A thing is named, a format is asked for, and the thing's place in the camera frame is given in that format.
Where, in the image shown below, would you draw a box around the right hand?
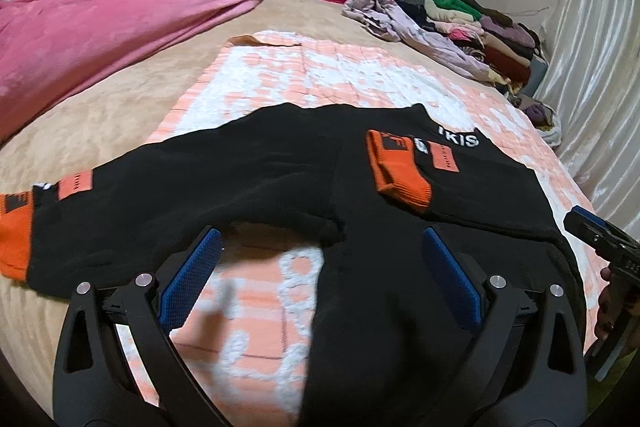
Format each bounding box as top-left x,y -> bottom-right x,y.
594,268 -> 625,340

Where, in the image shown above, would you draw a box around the pink satin duvet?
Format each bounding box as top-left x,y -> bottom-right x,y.
1,0 -> 262,140

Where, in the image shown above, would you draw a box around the peach white plush blanket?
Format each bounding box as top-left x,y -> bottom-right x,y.
114,30 -> 612,427

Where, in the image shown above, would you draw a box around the stack of folded clothes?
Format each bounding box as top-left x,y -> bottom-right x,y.
397,0 -> 548,95

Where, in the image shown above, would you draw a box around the beige bed sheet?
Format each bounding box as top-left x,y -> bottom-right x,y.
0,0 -> 402,408

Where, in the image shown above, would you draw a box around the lilac crumpled garment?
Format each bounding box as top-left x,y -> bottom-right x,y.
342,0 -> 499,83

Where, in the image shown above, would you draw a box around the white satin curtain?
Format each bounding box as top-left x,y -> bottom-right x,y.
537,0 -> 639,235

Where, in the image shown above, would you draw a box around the black sweater orange cuffs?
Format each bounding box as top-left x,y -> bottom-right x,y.
1,104 -> 586,426

